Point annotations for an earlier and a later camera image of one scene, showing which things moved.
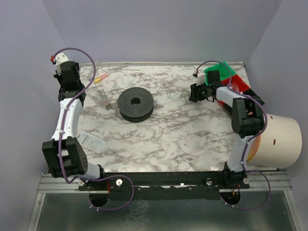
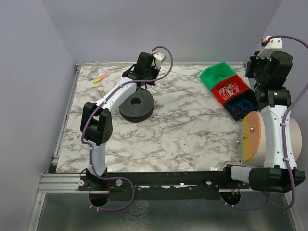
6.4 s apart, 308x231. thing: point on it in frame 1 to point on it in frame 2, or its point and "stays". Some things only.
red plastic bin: x=235 y=82 stays
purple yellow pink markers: x=98 y=79 stays
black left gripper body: x=70 y=72 to x=149 y=72
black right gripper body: x=195 y=92 to x=250 y=70
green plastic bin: x=225 y=70 stays
